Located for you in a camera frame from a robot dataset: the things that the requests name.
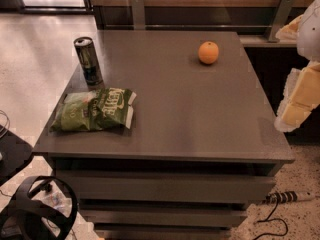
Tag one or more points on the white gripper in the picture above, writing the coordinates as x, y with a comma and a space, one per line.
310, 34

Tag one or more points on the orange fruit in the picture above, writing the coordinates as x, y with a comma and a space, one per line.
208, 52

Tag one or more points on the green jalapeno chip bag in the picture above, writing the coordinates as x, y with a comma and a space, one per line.
95, 110

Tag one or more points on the striped power strip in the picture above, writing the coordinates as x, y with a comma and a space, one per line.
289, 196

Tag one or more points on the dark energy drink can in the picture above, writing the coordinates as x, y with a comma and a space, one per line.
88, 60

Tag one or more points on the black side table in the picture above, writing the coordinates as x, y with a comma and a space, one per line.
15, 153

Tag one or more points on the right metal bracket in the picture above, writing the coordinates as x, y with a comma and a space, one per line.
278, 20

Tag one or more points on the metal bracket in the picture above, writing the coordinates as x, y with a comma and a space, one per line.
138, 14
278, 20

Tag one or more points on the left metal bracket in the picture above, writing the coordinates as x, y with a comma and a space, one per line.
138, 14

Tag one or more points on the black round stool frame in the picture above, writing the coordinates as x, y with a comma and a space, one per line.
27, 219

